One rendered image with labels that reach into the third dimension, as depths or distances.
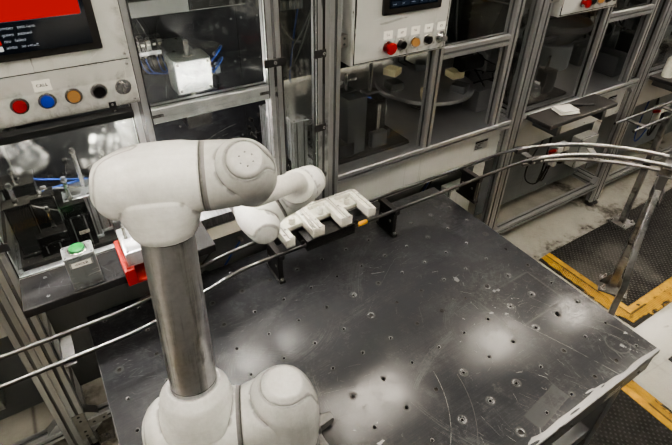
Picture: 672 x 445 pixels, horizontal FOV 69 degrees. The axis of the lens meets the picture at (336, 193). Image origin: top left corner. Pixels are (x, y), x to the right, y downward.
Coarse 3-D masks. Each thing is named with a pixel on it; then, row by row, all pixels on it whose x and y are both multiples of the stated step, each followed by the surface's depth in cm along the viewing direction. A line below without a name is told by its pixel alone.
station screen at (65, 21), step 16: (80, 0) 111; (48, 16) 110; (64, 16) 111; (80, 16) 113; (0, 32) 106; (16, 32) 108; (32, 32) 110; (48, 32) 111; (64, 32) 113; (80, 32) 115; (0, 48) 108; (16, 48) 109; (32, 48) 111; (48, 48) 113
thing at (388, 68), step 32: (480, 0) 186; (512, 0) 195; (448, 32) 185; (480, 32) 194; (384, 64) 176; (416, 64) 184; (448, 64) 260; (512, 64) 215; (352, 96) 175; (384, 96) 184; (416, 96) 193; (512, 96) 227; (352, 128) 183; (384, 128) 192; (416, 128) 202; (352, 160) 191
